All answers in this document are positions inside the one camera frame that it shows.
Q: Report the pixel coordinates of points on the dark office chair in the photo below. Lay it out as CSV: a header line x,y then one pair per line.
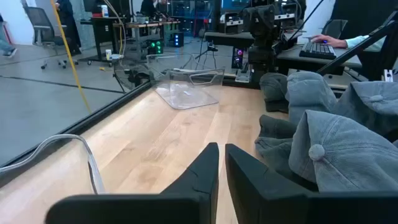
x,y
334,28

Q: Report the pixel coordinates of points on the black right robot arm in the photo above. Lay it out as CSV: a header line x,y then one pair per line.
x,y
259,59

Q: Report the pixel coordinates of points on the computer tower with green lights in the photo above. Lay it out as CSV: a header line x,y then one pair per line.
x,y
155,46

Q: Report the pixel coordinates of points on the black desk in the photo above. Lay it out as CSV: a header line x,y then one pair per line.
x,y
102,23

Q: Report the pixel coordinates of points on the grey mesh office chair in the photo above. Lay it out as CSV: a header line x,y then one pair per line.
x,y
43,28

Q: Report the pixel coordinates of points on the white bracket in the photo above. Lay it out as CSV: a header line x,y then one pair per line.
x,y
388,75

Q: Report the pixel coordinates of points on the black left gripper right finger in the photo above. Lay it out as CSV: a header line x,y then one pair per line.
x,y
255,196

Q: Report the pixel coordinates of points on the person's forearm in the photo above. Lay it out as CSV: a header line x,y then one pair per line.
x,y
360,41

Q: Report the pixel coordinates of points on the wooden-top desk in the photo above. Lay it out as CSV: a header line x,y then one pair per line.
x,y
149,24

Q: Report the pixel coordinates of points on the white container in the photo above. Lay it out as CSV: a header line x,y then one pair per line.
x,y
104,11

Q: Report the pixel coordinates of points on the dark table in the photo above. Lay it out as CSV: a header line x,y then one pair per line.
x,y
230,39

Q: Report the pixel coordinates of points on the computer tower with blue lights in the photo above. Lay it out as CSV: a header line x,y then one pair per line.
x,y
178,40

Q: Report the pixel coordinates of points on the white bottle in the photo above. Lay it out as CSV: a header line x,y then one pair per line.
x,y
108,54

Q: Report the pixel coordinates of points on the black computer keyboard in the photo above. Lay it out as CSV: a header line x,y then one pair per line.
x,y
317,49

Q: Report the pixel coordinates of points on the person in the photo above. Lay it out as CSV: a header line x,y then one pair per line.
x,y
70,25
149,7
4,43

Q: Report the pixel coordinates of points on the person's hand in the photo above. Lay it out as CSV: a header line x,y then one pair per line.
x,y
329,40

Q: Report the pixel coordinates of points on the grey desk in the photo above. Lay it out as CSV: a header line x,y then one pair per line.
x,y
292,54

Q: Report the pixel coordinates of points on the black tripod stand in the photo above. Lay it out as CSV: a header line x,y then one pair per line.
x,y
213,49

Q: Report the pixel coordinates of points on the clear plastic bin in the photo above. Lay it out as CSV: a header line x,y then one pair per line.
x,y
97,175
186,96

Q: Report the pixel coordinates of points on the grey washed cotton cap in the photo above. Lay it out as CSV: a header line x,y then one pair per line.
x,y
351,155
273,146
273,90
308,93
373,109

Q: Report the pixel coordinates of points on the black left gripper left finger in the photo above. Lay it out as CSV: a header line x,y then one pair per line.
x,y
192,193

